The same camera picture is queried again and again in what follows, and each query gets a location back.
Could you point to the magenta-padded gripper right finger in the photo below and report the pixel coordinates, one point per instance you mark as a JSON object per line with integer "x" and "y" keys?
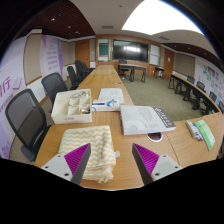
{"x": 146, "y": 160}

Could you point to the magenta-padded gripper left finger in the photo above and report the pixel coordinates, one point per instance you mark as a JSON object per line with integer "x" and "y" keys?
{"x": 77, "y": 159}

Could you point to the cream zigzag knit towel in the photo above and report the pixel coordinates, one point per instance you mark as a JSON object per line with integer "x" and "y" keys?
{"x": 91, "y": 136}

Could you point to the white compartment organizer box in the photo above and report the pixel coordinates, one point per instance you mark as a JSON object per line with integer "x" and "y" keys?
{"x": 63, "y": 110}

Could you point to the white marker pens bundle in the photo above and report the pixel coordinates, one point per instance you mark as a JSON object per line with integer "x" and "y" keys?
{"x": 194, "y": 130}

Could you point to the small blue-white flat box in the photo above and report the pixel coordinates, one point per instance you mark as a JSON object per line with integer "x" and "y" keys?
{"x": 105, "y": 106}

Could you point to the green booklet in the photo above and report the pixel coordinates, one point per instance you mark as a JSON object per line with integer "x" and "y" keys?
{"x": 205, "y": 133}

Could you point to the black mesh office chair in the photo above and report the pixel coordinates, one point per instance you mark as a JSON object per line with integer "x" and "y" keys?
{"x": 53, "y": 85}
{"x": 23, "y": 116}

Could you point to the white printed paper sheet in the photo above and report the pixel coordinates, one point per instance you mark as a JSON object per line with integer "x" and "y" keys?
{"x": 111, "y": 94}

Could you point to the long curved wooden table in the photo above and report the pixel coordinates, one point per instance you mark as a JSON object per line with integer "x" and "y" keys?
{"x": 190, "y": 88}

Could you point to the black office chairs group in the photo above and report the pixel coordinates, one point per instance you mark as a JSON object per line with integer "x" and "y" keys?
{"x": 79, "y": 70}

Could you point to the black chairs row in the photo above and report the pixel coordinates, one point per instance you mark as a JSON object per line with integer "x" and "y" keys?
{"x": 201, "y": 86}

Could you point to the small dark side table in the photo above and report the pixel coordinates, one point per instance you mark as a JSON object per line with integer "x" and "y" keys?
{"x": 159, "y": 68}

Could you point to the dark-legged wooden desk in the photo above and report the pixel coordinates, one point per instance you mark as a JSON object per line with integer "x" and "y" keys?
{"x": 133, "y": 66}

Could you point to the brown wooden door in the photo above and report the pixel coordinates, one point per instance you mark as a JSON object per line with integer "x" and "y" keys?
{"x": 82, "y": 51}
{"x": 169, "y": 63}

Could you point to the black desk chair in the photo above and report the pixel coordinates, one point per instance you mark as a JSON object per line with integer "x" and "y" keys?
{"x": 123, "y": 62}

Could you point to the bright ceiling light panel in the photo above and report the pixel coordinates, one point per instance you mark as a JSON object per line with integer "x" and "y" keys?
{"x": 160, "y": 18}

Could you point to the white wall board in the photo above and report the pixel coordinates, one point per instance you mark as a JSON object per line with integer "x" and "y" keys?
{"x": 154, "y": 55}

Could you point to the purple wall banner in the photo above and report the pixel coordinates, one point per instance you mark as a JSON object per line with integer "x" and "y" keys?
{"x": 51, "y": 56}

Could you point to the large black wall screen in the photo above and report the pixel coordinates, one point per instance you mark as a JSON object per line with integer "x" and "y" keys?
{"x": 130, "y": 50}

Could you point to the green framed wall board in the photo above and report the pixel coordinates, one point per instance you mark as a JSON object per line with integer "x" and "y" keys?
{"x": 103, "y": 50}

